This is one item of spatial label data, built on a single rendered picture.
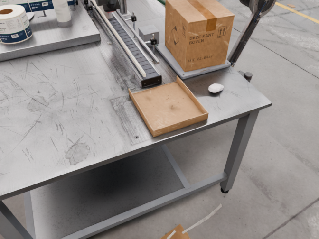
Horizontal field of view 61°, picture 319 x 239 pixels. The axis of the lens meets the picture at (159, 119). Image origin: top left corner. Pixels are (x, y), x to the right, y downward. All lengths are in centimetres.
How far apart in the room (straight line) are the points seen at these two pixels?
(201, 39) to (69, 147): 78
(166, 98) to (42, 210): 96
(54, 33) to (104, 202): 106
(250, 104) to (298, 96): 161
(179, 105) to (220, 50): 39
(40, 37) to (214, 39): 103
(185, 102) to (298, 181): 121
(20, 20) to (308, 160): 217
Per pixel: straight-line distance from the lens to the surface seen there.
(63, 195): 175
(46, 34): 184
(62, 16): 186
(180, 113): 121
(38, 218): 173
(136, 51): 155
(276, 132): 246
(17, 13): 179
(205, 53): 143
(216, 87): 133
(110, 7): 179
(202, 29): 135
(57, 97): 138
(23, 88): 151
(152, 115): 120
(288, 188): 214
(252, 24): 231
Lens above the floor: 167
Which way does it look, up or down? 45 degrees down
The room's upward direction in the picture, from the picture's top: straight up
